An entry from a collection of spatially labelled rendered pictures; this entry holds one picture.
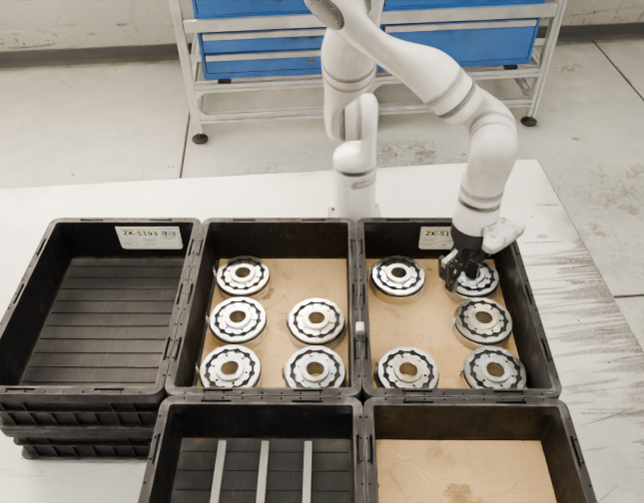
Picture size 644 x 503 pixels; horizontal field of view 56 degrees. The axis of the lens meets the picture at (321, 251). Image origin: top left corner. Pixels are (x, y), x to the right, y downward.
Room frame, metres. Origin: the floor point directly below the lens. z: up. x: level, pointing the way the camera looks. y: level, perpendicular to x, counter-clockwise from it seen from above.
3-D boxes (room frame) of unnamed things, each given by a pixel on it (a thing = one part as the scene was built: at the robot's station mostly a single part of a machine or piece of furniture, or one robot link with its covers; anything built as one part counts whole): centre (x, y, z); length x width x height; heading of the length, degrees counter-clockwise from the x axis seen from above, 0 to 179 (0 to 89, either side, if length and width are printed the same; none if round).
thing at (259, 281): (0.80, 0.15, 0.86); 0.10 x 0.10 x 0.01
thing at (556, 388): (0.68, -0.21, 0.92); 0.40 x 0.30 x 0.02; 178
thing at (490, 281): (0.79, -0.29, 0.86); 0.10 x 0.10 x 0.01
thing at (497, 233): (0.75, -0.27, 1.05); 0.11 x 0.09 x 0.06; 38
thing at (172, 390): (0.69, 0.09, 0.92); 0.40 x 0.30 x 0.02; 178
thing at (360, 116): (1.04, -0.07, 1.01); 0.09 x 0.09 x 0.17; 89
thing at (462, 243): (0.77, -0.26, 0.98); 0.08 x 0.08 x 0.09
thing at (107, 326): (0.70, 0.39, 0.87); 0.40 x 0.30 x 0.11; 178
